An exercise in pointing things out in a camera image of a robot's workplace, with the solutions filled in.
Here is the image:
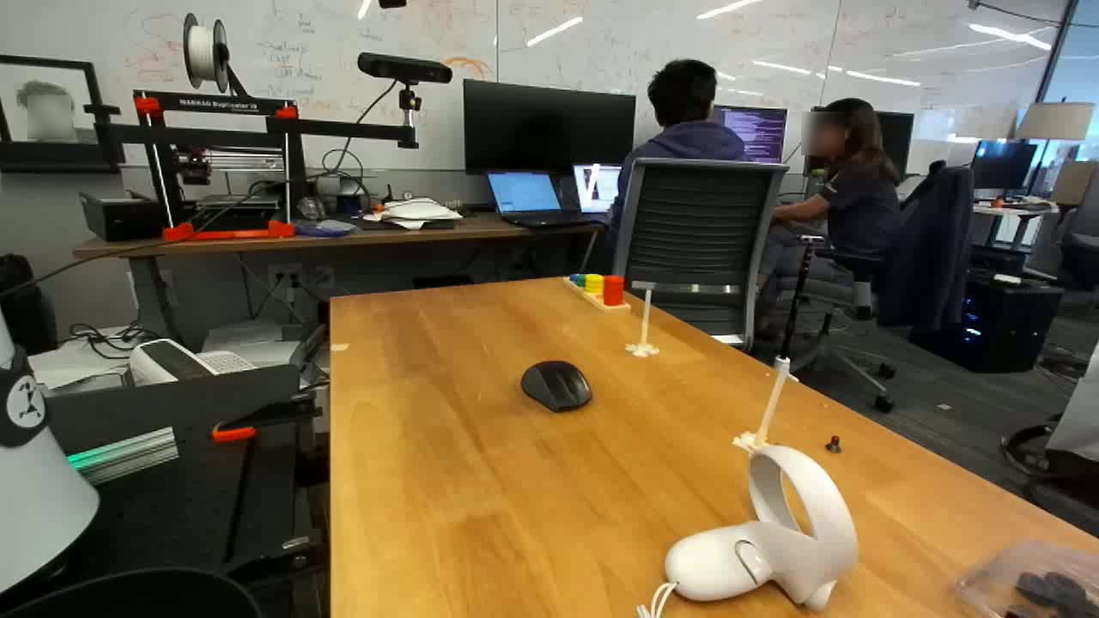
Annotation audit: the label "white filament spool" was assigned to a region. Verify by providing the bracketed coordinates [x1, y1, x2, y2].
[180, 9, 234, 91]

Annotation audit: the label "open laptop white screen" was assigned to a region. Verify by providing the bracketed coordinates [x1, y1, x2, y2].
[569, 162, 625, 221]

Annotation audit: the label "colourful toy blocks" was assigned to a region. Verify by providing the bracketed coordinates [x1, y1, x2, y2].
[568, 270, 632, 313]

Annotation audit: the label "black box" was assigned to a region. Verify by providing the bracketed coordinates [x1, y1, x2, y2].
[75, 187, 172, 242]

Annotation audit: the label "black chair with jacket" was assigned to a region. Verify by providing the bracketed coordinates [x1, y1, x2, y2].
[876, 159, 979, 337]

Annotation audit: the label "monitor with purple screen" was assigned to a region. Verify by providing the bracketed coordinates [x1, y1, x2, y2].
[710, 103, 789, 166]

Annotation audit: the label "white VR controller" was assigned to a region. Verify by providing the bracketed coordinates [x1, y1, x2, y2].
[632, 442, 861, 618]

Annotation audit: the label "orange clamp handle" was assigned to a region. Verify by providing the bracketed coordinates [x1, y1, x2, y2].
[211, 422, 263, 451]

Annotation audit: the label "black computer tower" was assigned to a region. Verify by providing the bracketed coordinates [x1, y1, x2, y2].
[960, 268, 1067, 377]

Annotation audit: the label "wooden office desk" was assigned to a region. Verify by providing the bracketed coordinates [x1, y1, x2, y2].
[71, 210, 600, 337]

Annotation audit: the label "black stereo camera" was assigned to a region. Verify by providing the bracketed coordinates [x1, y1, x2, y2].
[354, 48, 458, 89]

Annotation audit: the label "green and white tube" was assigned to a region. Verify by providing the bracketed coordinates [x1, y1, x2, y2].
[67, 422, 184, 487]

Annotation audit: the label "distant black monitor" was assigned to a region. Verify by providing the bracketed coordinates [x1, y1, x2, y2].
[970, 133, 1040, 192]

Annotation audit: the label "open laptop blue screen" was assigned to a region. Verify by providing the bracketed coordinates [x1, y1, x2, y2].
[485, 167, 573, 228]

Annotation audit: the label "black computer mouse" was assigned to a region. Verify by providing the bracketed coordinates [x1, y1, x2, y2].
[518, 358, 598, 415]

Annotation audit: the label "person in dark shirt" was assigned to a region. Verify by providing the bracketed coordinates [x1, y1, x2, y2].
[771, 97, 908, 280]

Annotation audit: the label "red and black 3D printer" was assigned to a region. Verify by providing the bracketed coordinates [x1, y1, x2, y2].
[84, 89, 423, 246]

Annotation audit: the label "beige lamp shade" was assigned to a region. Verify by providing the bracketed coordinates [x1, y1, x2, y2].
[1016, 98, 1099, 143]

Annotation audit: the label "grey mesh office chair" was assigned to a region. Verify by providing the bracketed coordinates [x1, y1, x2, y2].
[611, 155, 793, 345]

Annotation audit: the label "white paper stack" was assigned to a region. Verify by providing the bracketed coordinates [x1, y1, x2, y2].
[378, 194, 469, 234]

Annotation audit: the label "framed portrait picture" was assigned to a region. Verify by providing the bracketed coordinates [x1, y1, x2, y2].
[0, 50, 122, 175]

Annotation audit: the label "clear plastic bag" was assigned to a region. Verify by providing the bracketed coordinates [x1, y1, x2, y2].
[956, 538, 1099, 618]

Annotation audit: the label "black swivel office chair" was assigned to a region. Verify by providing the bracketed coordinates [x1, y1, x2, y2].
[779, 230, 902, 415]

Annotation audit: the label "large black monitor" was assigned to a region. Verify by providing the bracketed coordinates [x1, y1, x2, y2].
[461, 80, 638, 178]

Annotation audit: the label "white papers and device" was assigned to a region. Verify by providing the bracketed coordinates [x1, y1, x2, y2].
[26, 319, 304, 396]

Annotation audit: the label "person in blue hoodie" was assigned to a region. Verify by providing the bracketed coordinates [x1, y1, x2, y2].
[600, 58, 754, 274]

